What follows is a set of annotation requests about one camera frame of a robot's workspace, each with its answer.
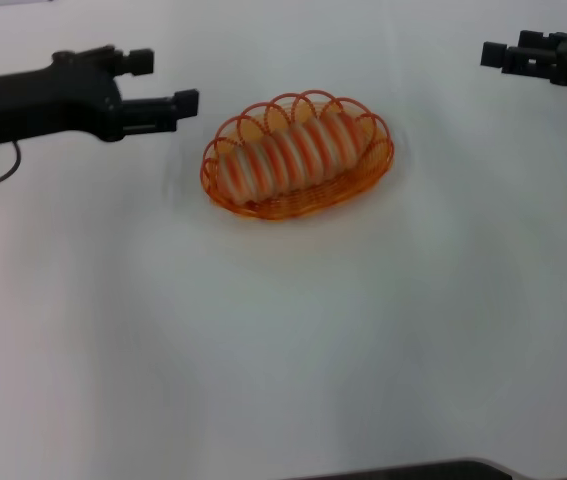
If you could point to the orange striped bread toy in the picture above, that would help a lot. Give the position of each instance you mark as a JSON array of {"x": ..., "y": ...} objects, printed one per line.
[{"x": 288, "y": 160}]

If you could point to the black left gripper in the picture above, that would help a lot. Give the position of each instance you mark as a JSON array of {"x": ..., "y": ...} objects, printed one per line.
[{"x": 38, "y": 105}]

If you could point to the dark rounded robot base edge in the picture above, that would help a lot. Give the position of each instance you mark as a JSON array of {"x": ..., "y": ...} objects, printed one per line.
[{"x": 413, "y": 470}]

